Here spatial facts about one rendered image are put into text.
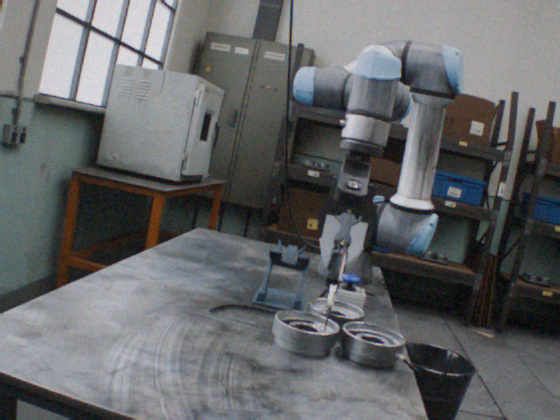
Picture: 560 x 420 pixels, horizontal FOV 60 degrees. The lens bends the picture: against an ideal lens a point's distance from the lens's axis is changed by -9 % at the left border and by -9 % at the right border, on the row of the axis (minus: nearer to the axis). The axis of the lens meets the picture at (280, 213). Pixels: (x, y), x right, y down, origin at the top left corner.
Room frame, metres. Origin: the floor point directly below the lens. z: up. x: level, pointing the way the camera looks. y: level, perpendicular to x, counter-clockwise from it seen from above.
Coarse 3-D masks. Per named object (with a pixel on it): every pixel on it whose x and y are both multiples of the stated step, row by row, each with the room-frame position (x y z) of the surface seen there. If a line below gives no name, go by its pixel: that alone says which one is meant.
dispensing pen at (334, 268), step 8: (344, 240) 0.87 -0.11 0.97; (344, 248) 0.87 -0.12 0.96; (336, 256) 0.84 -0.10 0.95; (336, 264) 0.83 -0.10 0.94; (328, 272) 0.83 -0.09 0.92; (336, 272) 0.82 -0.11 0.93; (328, 280) 0.82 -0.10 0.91; (336, 280) 0.82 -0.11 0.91; (336, 288) 0.82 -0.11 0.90; (328, 296) 0.82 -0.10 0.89; (328, 304) 0.81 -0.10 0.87; (328, 312) 0.80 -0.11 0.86
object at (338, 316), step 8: (312, 304) 0.95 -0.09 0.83; (320, 304) 0.96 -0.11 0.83; (336, 304) 0.97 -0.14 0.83; (344, 304) 0.97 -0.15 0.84; (312, 312) 0.89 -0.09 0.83; (320, 312) 0.88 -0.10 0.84; (336, 312) 0.94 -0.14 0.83; (344, 312) 0.94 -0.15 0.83; (352, 312) 0.95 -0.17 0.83; (360, 312) 0.94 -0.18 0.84; (336, 320) 0.87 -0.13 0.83; (344, 320) 0.87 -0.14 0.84; (352, 320) 0.88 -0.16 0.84; (360, 320) 0.89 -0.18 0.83
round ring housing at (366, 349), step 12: (348, 324) 0.84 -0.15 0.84; (360, 324) 0.86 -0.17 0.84; (372, 324) 0.86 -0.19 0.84; (348, 336) 0.78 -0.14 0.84; (360, 336) 0.82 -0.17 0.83; (372, 336) 0.83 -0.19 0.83; (396, 336) 0.83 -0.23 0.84; (348, 348) 0.78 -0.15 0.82; (360, 348) 0.76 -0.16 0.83; (372, 348) 0.76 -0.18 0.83; (384, 348) 0.76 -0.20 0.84; (396, 348) 0.77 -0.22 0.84; (360, 360) 0.77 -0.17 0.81; (372, 360) 0.76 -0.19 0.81; (384, 360) 0.76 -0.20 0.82
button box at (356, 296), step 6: (342, 288) 1.06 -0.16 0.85; (348, 288) 1.05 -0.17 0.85; (354, 288) 1.07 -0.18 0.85; (360, 288) 1.09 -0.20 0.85; (336, 294) 1.04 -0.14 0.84; (342, 294) 1.04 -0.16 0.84; (348, 294) 1.03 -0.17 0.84; (354, 294) 1.03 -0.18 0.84; (360, 294) 1.04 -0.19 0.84; (342, 300) 1.04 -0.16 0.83; (348, 300) 1.03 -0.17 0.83; (354, 300) 1.03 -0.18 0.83; (360, 300) 1.03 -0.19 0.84; (360, 306) 1.03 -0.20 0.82
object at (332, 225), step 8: (328, 216) 0.85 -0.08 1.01; (328, 224) 0.85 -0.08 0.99; (336, 224) 0.85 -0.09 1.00; (328, 232) 0.85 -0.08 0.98; (336, 232) 0.85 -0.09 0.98; (320, 240) 0.85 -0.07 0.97; (328, 240) 0.85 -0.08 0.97; (328, 248) 0.85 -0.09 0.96; (328, 256) 0.85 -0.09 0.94; (328, 264) 0.85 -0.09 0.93
